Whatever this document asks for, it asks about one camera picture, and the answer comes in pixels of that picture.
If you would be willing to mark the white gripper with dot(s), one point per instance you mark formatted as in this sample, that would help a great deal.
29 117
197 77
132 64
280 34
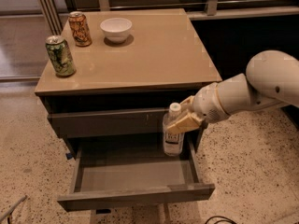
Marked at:
206 103

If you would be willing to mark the clear plastic bottle white cap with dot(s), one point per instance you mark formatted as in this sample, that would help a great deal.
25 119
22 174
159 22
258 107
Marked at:
172 143

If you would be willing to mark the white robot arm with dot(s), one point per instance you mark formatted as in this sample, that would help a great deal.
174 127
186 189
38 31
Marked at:
271 79

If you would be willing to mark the closed grey top drawer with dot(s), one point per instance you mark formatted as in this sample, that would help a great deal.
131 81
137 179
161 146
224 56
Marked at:
107 123

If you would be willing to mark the beige top drawer cabinet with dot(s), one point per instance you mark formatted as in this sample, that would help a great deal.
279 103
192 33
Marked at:
162 61

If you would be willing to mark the open grey middle drawer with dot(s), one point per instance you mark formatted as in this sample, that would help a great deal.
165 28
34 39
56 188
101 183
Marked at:
109 176

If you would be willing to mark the white ceramic bowl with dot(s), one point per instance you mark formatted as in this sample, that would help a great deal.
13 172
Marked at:
116 30

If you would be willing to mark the green soda can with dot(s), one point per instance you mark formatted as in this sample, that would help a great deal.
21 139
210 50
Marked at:
60 56

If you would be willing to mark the orange soda can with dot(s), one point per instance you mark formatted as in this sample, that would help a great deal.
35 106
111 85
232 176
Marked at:
79 28

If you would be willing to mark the grey metal rod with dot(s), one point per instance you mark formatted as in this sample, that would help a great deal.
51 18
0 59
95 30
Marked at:
7 216

